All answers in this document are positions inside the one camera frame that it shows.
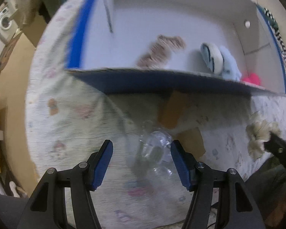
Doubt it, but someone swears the beige fluffy plush toy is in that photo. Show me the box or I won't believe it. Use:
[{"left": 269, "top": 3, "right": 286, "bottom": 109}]
[{"left": 246, "top": 112, "right": 282, "bottom": 161}]

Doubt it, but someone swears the pink rubber duck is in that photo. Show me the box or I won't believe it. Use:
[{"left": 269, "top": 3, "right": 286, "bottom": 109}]
[{"left": 241, "top": 73, "right": 261, "bottom": 86}]

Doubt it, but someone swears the clear plastic toy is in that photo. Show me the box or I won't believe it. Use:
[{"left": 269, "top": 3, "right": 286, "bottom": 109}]
[{"left": 134, "top": 120, "right": 174, "bottom": 178}]

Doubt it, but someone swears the patterned bed cover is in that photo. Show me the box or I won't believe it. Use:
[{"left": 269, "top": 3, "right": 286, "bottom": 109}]
[{"left": 26, "top": 0, "right": 286, "bottom": 228}]

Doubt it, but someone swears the striped knitted blanket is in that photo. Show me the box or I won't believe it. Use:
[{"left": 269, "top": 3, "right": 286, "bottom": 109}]
[{"left": 262, "top": 4, "right": 286, "bottom": 84}]

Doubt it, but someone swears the light blue fluffy sock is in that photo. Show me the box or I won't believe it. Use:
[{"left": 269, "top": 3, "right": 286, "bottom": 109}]
[{"left": 200, "top": 43, "right": 242, "bottom": 82}]

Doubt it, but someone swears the white brown fluffy sock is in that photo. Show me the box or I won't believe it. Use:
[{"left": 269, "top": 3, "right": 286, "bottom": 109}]
[{"left": 137, "top": 35, "right": 186, "bottom": 69}]

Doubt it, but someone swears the blue white cardboard box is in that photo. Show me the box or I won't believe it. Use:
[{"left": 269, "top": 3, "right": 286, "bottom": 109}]
[{"left": 65, "top": 0, "right": 286, "bottom": 96}]

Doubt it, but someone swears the white washing machine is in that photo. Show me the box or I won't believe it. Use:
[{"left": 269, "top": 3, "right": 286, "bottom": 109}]
[{"left": 0, "top": 0, "right": 18, "bottom": 44}]

